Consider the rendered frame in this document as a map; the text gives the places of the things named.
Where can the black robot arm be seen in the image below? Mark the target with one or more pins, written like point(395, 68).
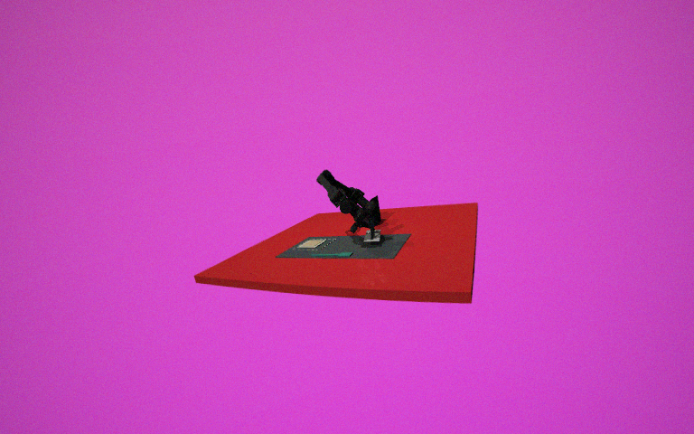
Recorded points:
point(337, 193)

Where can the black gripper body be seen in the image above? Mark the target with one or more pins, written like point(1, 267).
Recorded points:
point(371, 206)

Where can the beige square tile with dark centre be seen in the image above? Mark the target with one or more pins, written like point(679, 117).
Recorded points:
point(311, 244)

